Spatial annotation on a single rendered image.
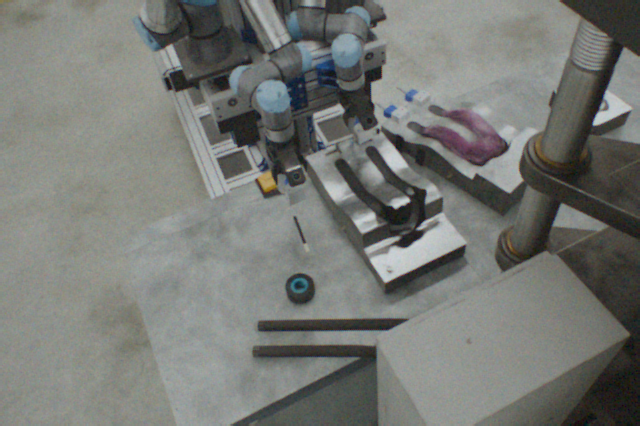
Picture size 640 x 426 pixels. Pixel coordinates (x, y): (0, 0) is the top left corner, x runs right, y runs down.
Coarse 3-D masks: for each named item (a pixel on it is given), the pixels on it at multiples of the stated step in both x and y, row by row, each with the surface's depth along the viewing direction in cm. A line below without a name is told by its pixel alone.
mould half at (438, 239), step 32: (320, 160) 177; (352, 160) 176; (320, 192) 179; (352, 192) 169; (384, 192) 164; (352, 224) 158; (384, 224) 155; (448, 224) 162; (384, 256) 157; (416, 256) 156; (448, 256) 158; (384, 288) 155
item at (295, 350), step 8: (248, 352) 146; (256, 352) 146; (264, 352) 145; (272, 352) 144; (280, 352) 144; (288, 352) 143; (296, 352) 143; (304, 352) 142; (312, 352) 142; (320, 352) 141; (328, 352) 141; (336, 352) 140; (344, 352) 140; (352, 352) 139
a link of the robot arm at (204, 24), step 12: (180, 0) 171; (192, 0) 170; (204, 0) 171; (216, 0) 177; (192, 12) 172; (204, 12) 174; (216, 12) 178; (192, 24) 174; (204, 24) 177; (216, 24) 180
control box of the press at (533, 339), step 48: (480, 288) 81; (528, 288) 80; (576, 288) 79; (384, 336) 78; (432, 336) 76; (480, 336) 76; (528, 336) 75; (576, 336) 75; (624, 336) 74; (384, 384) 83; (432, 384) 72; (480, 384) 72; (528, 384) 72; (576, 384) 82
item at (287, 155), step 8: (288, 144) 149; (280, 152) 148; (288, 152) 149; (280, 160) 149; (288, 160) 148; (296, 160) 149; (288, 168) 148; (296, 168) 148; (288, 176) 148; (296, 176) 147; (304, 176) 148; (296, 184) 148
